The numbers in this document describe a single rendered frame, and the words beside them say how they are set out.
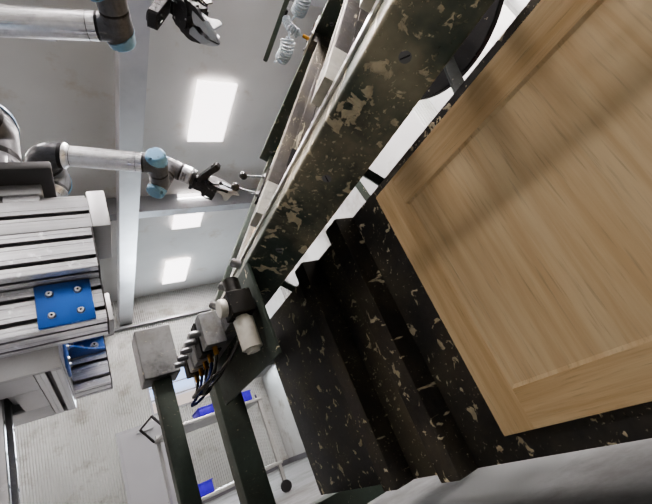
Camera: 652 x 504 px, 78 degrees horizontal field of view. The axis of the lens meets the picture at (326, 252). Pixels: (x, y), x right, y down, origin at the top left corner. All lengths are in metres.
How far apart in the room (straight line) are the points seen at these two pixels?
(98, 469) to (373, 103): 10.93
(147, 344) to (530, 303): 1.22
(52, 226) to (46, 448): 10.60
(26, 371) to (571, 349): 0.94
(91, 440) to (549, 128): 11.12
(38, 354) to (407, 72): 0.82
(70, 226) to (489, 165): 0.79
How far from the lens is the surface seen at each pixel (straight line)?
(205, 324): 1.09
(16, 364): 0.96
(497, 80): 0.77
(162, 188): 1.76
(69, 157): 1.74
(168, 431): 1.52
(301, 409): 1.53
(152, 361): 1.53
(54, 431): 11.47
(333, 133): 0.69
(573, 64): 0.72
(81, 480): 11.27
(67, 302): 0.89
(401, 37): 0.61
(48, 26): 1.39
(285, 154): 1.23
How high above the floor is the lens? 0.39
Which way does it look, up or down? 22 degrees up
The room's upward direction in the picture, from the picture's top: 24 degrees counter-clockwise
